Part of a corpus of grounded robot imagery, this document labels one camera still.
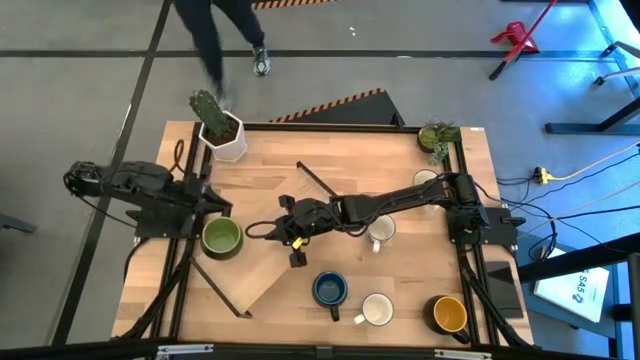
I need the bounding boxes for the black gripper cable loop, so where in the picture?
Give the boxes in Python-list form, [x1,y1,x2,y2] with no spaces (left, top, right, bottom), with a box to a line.
[243,219,282,240]

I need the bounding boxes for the green ceramic mug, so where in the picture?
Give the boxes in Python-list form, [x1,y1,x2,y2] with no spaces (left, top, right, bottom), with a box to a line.
[200,215,245,261]

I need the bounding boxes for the green succulent plant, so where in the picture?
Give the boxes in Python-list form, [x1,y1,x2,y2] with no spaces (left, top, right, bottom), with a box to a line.
[422,119,462,166]

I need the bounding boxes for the yellow floor cable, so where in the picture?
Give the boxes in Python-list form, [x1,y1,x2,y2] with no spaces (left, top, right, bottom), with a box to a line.
[547,142,640,182]

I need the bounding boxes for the person's legs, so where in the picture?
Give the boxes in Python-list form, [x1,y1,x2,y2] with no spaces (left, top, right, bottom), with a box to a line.
[172,0,272,109]

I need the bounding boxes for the white printed box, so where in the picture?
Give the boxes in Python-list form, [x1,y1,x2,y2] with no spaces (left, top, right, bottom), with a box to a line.
[533,247,611,324]

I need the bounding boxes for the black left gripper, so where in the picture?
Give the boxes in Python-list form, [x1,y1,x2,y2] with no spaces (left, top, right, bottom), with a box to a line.
[173,177,234,214]

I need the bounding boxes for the black round plant pot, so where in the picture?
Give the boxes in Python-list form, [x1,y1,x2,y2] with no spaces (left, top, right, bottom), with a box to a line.
[417,127,439,154]

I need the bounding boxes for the white mug blue floral print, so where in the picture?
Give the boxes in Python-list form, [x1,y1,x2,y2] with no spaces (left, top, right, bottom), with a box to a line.
[366,213,398,254]

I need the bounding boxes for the green cactus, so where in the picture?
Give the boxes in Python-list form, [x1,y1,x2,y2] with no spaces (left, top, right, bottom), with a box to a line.
[188,88,232,142]

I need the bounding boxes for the black flat tablet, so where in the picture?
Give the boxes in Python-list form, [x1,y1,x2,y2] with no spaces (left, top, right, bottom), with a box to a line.
[484,259,525,320]

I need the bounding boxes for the hazard striped floor strip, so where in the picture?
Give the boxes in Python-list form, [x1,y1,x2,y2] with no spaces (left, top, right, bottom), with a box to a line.
[252,0,341,10]

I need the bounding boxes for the black mug yellow interior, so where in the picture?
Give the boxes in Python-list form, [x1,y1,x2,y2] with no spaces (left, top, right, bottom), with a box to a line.
[423,294,472,345]

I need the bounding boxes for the white hexagonal planter pot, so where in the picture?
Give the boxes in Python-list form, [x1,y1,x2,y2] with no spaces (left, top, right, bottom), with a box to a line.
[198,110,249,164]

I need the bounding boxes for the dark blue ceramic mug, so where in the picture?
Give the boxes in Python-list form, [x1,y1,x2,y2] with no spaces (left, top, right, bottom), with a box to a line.
[312,271,350,323]

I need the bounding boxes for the black table frame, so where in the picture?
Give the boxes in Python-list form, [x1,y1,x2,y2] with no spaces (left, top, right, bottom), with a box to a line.
[112,121,536,351]

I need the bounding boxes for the hazard striped black ramp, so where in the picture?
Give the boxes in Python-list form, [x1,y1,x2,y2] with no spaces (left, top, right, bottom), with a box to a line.
[269,88,406,129]

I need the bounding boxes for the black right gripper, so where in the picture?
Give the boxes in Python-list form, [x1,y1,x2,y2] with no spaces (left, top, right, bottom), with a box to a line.
[278,194,342,269]

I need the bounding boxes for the wooden shelf with black legs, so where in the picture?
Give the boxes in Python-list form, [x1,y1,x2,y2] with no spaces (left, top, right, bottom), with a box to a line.
[192,160,339,320]

